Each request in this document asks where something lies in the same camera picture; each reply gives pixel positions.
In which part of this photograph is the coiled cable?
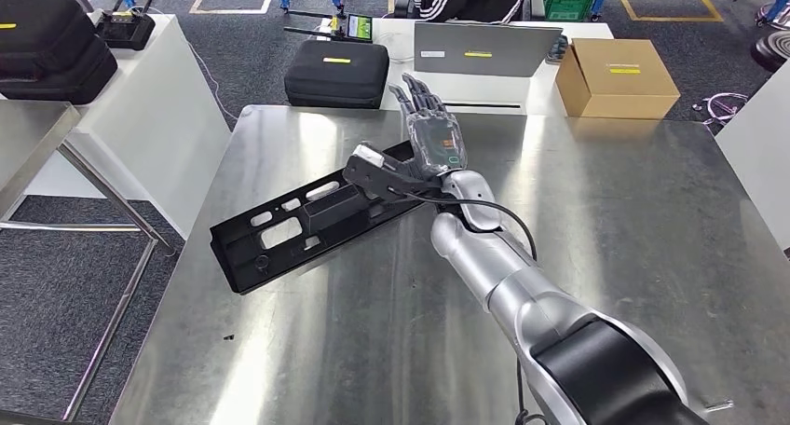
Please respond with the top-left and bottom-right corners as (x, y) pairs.
(692, 91), (750, 127)

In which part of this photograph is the stainless steel table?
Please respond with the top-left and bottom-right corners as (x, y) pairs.
(109, 103), (790, 425)
(0, 100), (177, 423)

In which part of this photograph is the black plastic plate bracket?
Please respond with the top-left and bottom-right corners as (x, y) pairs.
(210, 139), (433, 295)

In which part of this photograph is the green screen handheld controller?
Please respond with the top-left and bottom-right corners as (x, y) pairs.
(283, 9), (375, 45)

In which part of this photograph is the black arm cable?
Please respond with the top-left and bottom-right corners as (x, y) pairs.
(385, 187), (548, 425)

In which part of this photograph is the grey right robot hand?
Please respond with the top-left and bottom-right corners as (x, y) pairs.
(388, 73), (469, 180)

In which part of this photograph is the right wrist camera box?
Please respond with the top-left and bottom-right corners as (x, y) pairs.
(342, 143), (433, 204)

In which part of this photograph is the thin white cable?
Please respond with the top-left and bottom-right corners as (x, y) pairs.
(375, 32), (415, 65)

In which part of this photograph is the white divider panel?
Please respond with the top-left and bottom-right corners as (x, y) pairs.
(24, 11), (233, 241)
(715, 61), (790, 254)

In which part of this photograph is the silver stand base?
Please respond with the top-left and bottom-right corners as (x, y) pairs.
(755, 1), (790, 30)

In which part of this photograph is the black remote controller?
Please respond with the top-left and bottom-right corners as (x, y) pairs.
(94, 0), (157, 51)

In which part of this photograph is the grey hard case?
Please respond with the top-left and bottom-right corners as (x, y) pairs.
(413, 21), (564, 79)

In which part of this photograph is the small black gadget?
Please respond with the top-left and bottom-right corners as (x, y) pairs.
(546, 34), (570, 65)

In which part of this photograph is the black carry case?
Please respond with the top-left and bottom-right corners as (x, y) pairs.
(0, 0), (119, 106)
(283, 39), (391, 110)

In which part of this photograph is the black rubber wheel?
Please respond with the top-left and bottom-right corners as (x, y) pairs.
(749, 30), (790, 75)

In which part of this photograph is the green plastic crate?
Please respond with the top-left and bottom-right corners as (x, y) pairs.
(544, 0), (598, 22)

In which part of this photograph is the brown cardboard box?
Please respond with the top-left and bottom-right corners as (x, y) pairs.
(555, 37), (682, 121)

